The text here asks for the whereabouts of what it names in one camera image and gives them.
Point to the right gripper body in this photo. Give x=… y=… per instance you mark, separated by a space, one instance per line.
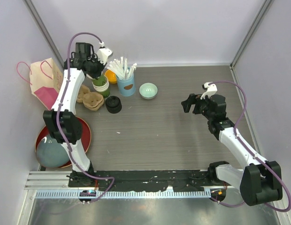
x=202 y=106

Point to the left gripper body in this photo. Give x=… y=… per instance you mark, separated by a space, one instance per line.
x=95 y=65

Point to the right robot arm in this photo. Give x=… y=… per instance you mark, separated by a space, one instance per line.
x=258 y=180

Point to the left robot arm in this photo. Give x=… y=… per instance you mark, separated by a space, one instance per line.
x=61 y=120

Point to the stack of paper cups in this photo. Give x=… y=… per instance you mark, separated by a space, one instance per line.
x=101 y=85

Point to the orange bowl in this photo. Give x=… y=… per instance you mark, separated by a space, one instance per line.
x=111 y=77

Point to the cardboard cup carrier tray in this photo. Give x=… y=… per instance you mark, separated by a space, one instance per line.
x=91 y=100

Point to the stack of black lids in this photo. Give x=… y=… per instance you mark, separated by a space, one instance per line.
x=113 y=104

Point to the blue straw holder cup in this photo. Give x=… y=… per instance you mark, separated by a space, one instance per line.
x=126 y=87

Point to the light green ceramic bowl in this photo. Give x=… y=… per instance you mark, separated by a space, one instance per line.
x=148 y=90

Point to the pink paper gift bag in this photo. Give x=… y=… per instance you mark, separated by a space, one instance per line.
x=45 y=80

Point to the red round tray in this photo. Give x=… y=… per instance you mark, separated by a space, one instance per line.
x=86 y=139

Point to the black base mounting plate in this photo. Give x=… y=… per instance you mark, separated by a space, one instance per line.
x=148 y=181

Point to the grey blue plate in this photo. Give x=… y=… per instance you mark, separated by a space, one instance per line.
x=51 y=154

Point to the aluminium frame rail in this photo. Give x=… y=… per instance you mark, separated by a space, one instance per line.
x=48 y=180

